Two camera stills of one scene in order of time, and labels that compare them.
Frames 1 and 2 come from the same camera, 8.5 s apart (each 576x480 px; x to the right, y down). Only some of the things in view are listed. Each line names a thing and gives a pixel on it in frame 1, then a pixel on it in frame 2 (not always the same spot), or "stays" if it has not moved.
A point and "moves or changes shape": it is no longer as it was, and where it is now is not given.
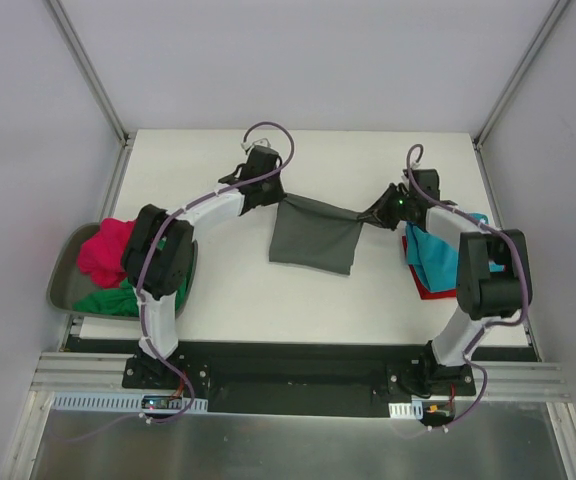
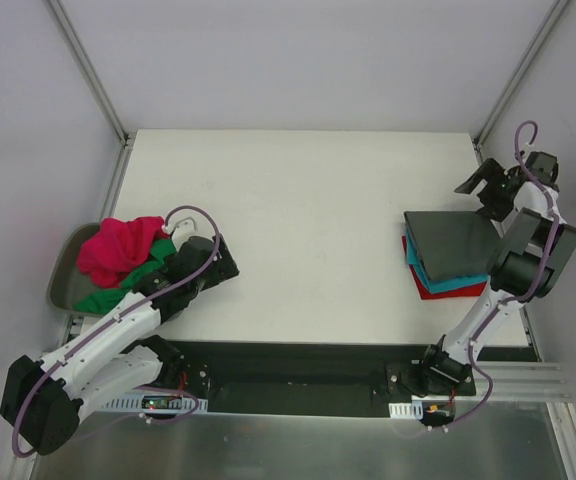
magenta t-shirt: [102, 256] stays
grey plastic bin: [68, 285] stays
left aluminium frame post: [83, 60] stays
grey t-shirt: [313, 235] moves or changes shape
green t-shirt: [121, 300] stays
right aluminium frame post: [511, 87] stays
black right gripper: [383, 210] to [489, 185]
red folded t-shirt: [424, 294] stays
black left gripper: [272, 195] to [223, 265]
